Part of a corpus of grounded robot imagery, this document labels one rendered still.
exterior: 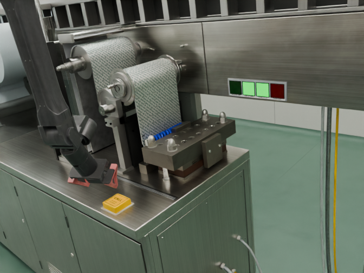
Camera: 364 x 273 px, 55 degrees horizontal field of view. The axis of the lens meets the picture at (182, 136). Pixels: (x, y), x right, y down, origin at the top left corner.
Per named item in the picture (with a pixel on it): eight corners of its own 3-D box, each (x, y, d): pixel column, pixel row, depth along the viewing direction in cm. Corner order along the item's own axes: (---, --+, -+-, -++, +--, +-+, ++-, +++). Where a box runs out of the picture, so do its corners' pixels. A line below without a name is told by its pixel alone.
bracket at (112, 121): (114, 172, 146) (99, 102, 135) (126, 166, 150) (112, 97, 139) (122, 175, 143) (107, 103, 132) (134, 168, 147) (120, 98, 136)
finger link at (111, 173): (105, 176, 109) (92, 158, 102) (127, 176, 106) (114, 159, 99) (98, 195, 105) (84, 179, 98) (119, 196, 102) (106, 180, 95)
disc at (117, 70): (112, 103, 142) (105, 67, 136) (114, 103, 142) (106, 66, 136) (137, 108, 132) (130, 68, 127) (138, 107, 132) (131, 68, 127)
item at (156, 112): (142, 144, 139) (134, 99, 132) (181, 124, 155) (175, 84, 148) (143, 144, 139) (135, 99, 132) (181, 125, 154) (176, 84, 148)
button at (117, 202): (103, 208, 121) (102, 202, 120) (119, 198, 126) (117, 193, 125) (116, 214, 116) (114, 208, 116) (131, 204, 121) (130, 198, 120)
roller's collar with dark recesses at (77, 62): (67, 73, 147) (63, 58, 145) (79, 70, 151) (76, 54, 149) (75, 73, 143) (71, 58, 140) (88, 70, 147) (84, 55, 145)
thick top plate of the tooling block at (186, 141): (143, 162, 135) (141, 147, 133) (206, 127, 162) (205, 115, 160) (174, 171, 125) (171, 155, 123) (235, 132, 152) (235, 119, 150)
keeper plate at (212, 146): (203, 167, 138) (201, 141, 134) (219, 157, 145) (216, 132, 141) (209, 168, 137) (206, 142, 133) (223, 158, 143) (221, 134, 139)
